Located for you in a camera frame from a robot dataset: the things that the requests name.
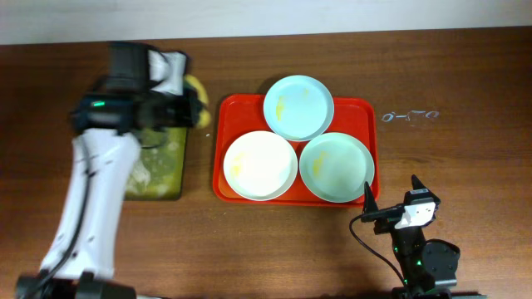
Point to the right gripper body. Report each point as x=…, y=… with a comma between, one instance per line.
x=384, y=220

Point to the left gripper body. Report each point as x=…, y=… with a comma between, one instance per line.
x=191, y=108

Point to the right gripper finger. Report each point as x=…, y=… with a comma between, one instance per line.
x=419, y=190
x=370, y=205

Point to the light green plate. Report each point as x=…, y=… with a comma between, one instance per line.
x=335, y=167

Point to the yellow green sponge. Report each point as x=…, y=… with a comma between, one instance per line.
x=204, y=115

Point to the white plate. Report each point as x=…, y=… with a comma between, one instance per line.
x=260, y=166

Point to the light blue plate top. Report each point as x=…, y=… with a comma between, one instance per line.
x=299, y=108

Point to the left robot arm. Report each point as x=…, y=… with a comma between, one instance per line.
x=145, y=89

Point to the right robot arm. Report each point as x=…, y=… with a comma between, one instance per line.
x=427, y=266

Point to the black tray with soapy water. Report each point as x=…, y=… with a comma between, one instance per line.
x=158, y=174

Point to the red plastic tray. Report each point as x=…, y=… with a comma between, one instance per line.
x=242, y=113

